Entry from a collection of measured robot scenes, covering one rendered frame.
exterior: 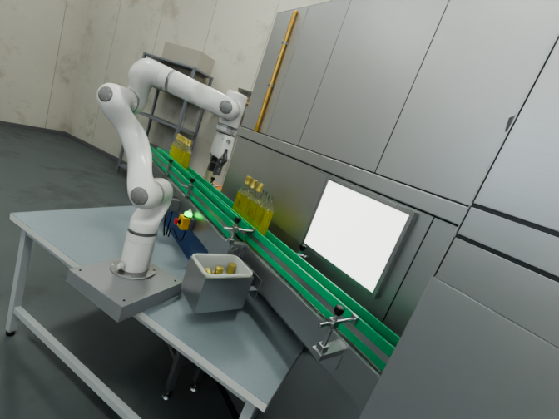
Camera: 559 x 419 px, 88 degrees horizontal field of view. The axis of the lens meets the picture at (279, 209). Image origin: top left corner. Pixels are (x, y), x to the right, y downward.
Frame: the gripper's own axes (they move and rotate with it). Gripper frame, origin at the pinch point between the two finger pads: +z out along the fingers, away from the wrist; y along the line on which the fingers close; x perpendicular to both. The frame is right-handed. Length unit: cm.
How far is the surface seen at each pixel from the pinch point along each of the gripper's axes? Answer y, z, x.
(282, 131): 25, -25, -45
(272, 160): 20.6, -8.6, -42.0
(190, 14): 499, -179, -114
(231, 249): -7.0, 33.5, -16.4
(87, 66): 722, -33, 6
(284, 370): -53, 61, -26
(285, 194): 0.2, 4.0, -42.0
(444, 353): -98, 7, -7
